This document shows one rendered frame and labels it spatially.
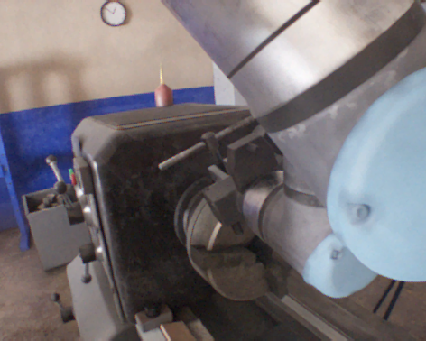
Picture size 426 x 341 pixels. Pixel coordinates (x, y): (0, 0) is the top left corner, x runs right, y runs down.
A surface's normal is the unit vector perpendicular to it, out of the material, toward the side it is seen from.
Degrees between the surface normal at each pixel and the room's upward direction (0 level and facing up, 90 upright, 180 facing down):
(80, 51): 90
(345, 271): 96
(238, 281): 90
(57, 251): 90
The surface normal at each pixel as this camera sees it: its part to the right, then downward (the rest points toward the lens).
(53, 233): 0.58, 0.18
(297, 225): -0.82, 0.21
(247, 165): 0.34, 0.25
